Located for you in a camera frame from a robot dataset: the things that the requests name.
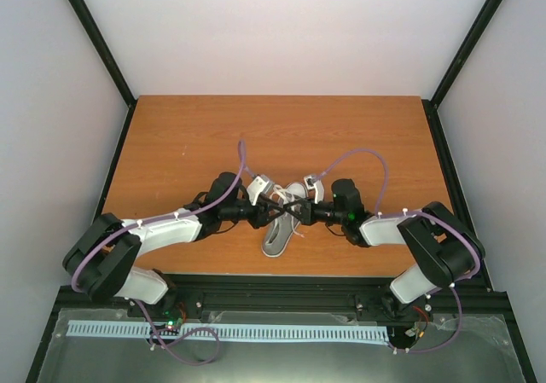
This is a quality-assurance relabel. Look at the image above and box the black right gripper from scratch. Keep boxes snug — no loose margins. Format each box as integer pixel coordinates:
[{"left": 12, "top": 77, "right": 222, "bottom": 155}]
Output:
[{"left": 284, "top": 196, "right": 347, "bottom": 225}]

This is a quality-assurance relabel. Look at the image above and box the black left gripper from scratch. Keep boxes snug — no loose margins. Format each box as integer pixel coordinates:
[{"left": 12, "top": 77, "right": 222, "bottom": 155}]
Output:
[{"left": 222, "top": 195, "right": 286, "bottom": 230}]

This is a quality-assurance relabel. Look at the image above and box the grey canvas sneaker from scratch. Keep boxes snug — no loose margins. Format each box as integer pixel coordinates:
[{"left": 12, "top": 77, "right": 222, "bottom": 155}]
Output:
[{"left": 262, "top": 190, "right": 295, "bottom": 258}]

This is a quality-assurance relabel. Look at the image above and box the white shoelace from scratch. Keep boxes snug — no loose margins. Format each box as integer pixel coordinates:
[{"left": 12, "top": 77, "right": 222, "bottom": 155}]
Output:
[{"left": 273, "top": 182, "right": 307, "bottom": 237}]

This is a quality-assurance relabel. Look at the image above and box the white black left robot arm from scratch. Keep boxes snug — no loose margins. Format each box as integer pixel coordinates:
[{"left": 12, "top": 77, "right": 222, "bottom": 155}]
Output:
[{"left": 62, "top": 172, "right": 284, "bottom": 317}]

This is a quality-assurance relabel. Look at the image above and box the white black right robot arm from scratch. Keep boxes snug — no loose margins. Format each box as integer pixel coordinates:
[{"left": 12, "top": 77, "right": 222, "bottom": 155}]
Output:
[{"left": 282, "top": 179, "right": 484, "bottom": 319}]

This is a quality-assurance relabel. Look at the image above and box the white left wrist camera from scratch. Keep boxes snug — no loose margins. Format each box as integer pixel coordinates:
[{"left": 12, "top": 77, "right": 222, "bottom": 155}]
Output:
[{"left": 247, "top": 175, "right": 274, "bottom": 206}]

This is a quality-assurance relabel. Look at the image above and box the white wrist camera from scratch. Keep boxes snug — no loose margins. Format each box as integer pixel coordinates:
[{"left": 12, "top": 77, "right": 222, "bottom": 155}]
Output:
[
  {"left": 247, "top": 175, "right": 274, "bottom": 206},
  {"left": 304, "top": 174, "right": 325, "bottom": 204}
]

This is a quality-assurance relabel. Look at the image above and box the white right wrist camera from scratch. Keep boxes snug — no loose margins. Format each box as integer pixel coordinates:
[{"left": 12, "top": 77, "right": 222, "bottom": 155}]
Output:
[{"left": 304, "top": 174, "right": 325, "bottom": 204}]

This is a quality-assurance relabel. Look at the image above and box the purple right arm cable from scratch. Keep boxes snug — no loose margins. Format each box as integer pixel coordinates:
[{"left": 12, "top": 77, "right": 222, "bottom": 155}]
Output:
[{"left": 315, "top": 148, "right": 483, "bottom": 355}]

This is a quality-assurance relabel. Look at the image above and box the black aluminium frame rail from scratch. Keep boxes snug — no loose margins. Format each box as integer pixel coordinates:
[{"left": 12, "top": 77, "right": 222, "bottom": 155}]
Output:
[{"left": 55, "top": 271, "right": 513, "bottom": 328}]

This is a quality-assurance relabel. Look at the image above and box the light blue slotted cable duct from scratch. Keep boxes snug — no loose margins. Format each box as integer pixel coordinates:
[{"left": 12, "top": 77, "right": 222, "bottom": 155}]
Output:
[{"left": 66, "top": 320, "right": 389, "bottom": 345}]

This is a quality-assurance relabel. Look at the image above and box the grey metal base plate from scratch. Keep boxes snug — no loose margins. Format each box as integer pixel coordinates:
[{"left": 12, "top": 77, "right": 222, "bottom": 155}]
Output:
[{"left": 37, "top": 310, "right": 526, "bottom": 382}]

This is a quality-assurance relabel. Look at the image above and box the black left frame post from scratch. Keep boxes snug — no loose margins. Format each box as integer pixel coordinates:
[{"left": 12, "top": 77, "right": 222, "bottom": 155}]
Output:
[{"left": 53, "top": 0, "right": 137, "bottom": 107}]

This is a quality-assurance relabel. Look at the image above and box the black frame post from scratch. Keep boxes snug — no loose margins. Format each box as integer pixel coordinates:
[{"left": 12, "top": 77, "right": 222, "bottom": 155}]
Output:
[
  {"left": 53, "top": 0, "right": 137, "bottom": 107},
  {"left": 430, "top": 0, "right": 503, "bottom": 111}
]

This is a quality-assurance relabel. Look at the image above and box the black right frame post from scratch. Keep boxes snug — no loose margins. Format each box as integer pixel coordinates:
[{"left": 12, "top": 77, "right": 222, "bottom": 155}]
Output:
[{"left": 430, "top": 0, "right": 503, "bottom": 111}]

